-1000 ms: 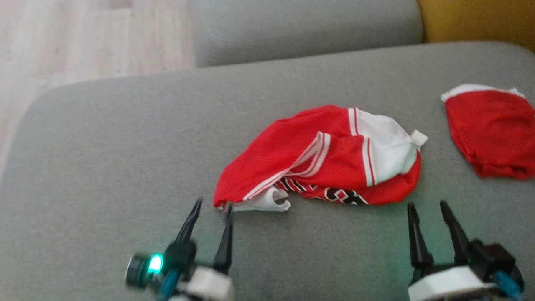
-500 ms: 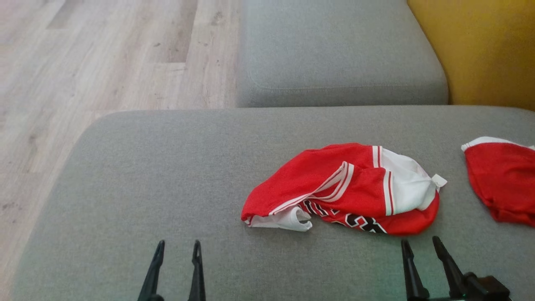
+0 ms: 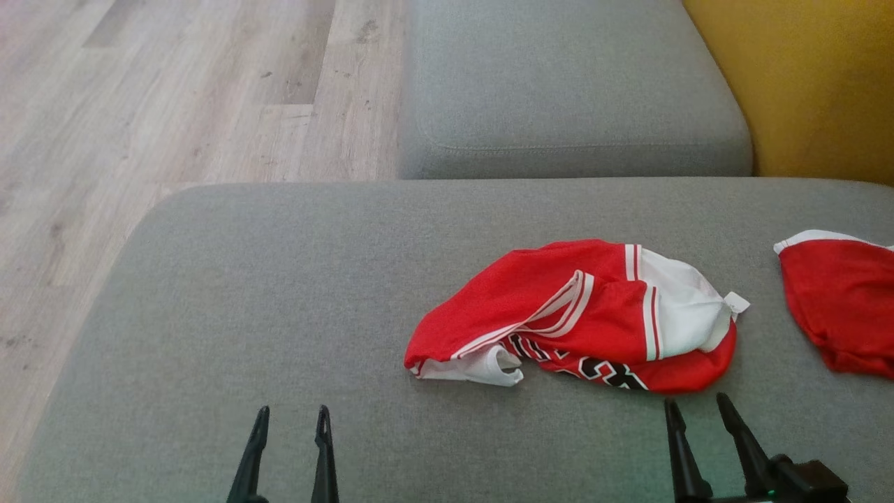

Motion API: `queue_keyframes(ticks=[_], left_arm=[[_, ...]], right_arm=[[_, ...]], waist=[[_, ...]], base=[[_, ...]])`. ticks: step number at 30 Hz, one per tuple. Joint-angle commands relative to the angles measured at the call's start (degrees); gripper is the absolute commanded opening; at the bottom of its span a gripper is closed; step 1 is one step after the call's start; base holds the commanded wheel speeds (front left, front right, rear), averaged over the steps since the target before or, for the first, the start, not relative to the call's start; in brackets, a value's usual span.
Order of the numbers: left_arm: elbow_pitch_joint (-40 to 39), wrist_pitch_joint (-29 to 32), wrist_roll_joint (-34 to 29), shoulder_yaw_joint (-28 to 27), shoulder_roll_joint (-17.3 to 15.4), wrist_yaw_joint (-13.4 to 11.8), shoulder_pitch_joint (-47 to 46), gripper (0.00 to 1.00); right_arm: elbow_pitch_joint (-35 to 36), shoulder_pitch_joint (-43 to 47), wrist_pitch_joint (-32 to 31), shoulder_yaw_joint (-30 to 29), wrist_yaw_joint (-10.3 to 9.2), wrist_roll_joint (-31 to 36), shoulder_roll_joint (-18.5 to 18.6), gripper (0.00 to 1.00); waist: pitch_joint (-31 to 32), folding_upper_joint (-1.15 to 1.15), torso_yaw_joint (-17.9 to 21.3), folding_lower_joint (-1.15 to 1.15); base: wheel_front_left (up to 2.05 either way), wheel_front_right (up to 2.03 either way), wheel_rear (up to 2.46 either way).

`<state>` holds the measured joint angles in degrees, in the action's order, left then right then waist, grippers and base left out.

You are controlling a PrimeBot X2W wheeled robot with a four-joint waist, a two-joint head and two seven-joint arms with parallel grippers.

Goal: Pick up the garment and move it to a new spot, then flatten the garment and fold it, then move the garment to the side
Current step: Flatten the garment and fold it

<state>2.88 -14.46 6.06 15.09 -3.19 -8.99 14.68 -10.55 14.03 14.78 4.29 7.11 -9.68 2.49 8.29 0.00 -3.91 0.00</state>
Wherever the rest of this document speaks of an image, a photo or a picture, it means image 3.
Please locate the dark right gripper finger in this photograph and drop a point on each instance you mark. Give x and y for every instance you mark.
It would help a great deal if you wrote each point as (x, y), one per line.
(688, 468)
(751, 457)

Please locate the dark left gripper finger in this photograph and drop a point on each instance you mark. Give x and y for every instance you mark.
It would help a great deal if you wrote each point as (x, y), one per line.
(325, 468)
(251, 468)

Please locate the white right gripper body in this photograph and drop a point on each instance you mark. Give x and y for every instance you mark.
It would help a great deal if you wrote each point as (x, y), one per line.
(726, 500)

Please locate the red basketball jersey number 23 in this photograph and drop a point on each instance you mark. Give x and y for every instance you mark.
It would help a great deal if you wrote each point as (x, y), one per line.
(594, 314)

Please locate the red shorts with white waistband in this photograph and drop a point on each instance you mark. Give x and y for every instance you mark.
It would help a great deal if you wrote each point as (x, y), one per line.
(845, 300)

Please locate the large grey sofa seat cushion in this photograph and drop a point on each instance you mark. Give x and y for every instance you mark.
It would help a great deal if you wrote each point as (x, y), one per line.
(279, 293)

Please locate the yellow sofa back cushion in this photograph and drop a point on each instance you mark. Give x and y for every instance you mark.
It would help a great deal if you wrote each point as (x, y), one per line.
(817, 77)

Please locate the small grey sofa cushion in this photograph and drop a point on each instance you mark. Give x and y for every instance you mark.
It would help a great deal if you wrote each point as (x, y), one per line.
(559, 70)

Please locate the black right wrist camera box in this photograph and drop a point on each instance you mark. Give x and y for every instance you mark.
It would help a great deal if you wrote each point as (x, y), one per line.
(810, 478)

